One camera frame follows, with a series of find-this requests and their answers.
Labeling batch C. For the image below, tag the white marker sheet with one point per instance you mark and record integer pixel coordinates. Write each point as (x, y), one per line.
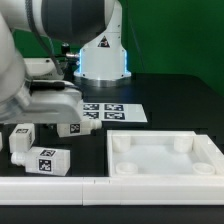
(115, 112)

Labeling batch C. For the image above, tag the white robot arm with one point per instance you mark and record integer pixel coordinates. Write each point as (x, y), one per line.
(73, 21)

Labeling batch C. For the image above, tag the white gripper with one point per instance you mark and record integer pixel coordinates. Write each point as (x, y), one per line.
(42, 107)

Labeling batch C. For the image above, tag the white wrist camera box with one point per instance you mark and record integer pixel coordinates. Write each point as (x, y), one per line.
(42, 69)

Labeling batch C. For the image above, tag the white square tabletop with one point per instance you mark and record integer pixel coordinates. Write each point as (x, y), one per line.
(147, 153)

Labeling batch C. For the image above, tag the white obstacle fence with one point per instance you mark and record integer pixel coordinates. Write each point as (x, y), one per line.
(113, 190)

